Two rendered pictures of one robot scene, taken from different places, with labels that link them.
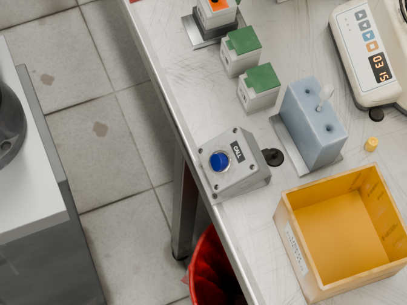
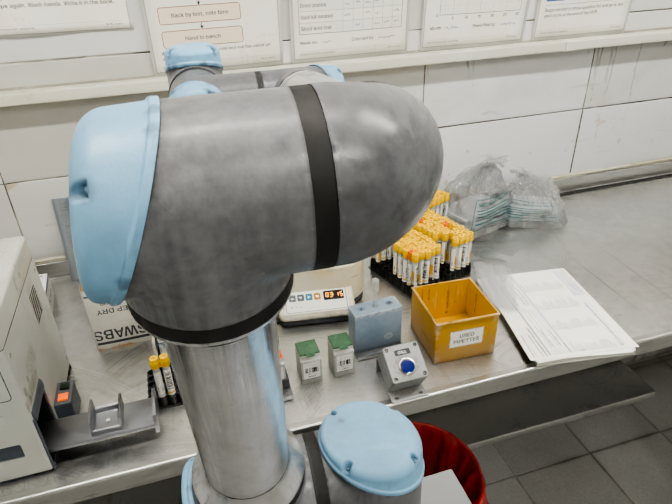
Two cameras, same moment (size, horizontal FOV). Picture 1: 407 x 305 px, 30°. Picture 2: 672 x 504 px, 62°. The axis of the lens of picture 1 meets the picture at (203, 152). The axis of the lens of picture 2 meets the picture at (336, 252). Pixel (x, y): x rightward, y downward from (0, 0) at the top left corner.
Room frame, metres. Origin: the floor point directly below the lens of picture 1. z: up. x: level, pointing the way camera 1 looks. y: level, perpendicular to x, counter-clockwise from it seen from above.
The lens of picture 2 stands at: (0.33, 0.75, 1.64)
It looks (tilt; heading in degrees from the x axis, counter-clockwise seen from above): 31 degrees down; 283
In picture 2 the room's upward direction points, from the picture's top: 2 degrees counter-clockwise
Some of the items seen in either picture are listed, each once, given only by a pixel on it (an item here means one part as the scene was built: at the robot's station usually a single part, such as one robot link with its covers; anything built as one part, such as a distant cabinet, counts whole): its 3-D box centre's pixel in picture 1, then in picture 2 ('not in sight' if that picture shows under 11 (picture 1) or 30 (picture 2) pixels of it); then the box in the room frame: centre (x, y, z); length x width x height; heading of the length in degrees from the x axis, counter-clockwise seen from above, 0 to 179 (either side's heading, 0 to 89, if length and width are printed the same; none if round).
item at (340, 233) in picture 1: (341, 235); (452, 319); (0.31, -0.19, 0.93); 0.13 x 0.13 x 0.10; 26
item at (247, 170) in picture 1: (246, 157); (398, 360); (0.41, -0.06, 0.92); 0.13 x 0.07 x 0.08; 119
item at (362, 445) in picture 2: not in sight; (366, 470); (0.40, 0.32, 1.08); 0.13 x 0.12 x 0.14; 26
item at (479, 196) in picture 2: not in sight; (474, 192); (0.27, -0.73, 0.97); 0.26 x 0.17 x 0.19; 50
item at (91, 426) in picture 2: not in sight; (93, 421); (0.89, 0.19, 0.92); 0.21 x 0.07 x 0.05; 29
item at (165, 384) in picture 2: not in sight; (191, 362); (0.78, 0.03, 0.93); 0.17 x 0.09 x 0.11; 30
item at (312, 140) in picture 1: (311, 125); (374, 326); (0.47, -0.14, 0.92); 0.10 x 0.07 x 0.10; 31
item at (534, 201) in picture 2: not in sight; (532, 195); (0.11, -0.79, 0.94); 0.20 x 0.17 x 0.14; 1
